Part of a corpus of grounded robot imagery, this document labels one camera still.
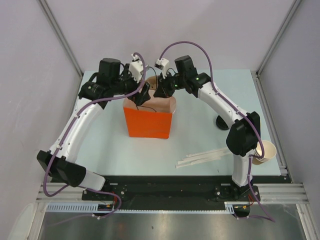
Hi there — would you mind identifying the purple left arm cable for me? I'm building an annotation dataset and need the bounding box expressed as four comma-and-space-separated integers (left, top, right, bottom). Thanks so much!
42, 51, 146, 222

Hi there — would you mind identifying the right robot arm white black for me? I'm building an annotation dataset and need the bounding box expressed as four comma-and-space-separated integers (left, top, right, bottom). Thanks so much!
154, 55, 261, 201

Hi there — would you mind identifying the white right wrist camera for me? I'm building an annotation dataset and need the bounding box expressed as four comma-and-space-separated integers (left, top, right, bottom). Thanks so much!
154, 58, 170, 79

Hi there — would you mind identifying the white slotted cable duct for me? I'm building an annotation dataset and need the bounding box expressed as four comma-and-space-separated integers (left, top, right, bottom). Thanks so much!
46, 202, 235, 214

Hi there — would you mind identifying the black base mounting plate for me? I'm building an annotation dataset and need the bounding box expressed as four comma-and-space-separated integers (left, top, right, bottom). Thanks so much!
51, 174, 292, 208

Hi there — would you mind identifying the orange paper bag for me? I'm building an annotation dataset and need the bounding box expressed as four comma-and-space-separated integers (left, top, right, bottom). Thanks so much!
122, 89, 177, 139

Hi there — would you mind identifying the stack of paper cups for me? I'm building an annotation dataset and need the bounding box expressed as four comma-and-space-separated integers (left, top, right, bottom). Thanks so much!
252, 140, 277, 165

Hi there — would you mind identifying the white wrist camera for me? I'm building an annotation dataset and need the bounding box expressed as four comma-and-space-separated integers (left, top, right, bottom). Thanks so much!
129, 54, 144, 83
154, 58, 170, 79

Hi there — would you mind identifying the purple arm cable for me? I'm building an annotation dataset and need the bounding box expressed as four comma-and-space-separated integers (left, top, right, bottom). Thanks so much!
159, 40, 275, 223
42, 51, 146, 222

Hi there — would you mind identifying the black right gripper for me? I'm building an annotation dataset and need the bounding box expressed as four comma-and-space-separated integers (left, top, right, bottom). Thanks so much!
153, 71, 186, 99

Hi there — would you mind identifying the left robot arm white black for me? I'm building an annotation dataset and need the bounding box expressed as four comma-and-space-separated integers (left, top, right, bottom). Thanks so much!
36, 52, 147, 200

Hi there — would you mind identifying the aluminium frame rail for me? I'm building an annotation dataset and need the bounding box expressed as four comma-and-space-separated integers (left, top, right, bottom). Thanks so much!
257, 183, 309, 204

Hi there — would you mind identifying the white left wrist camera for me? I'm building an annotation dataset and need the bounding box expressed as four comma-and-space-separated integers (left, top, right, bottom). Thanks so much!
129, 54, 144, 83

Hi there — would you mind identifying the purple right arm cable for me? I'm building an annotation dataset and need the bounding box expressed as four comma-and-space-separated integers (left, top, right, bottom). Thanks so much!
159, 40, 275, 223

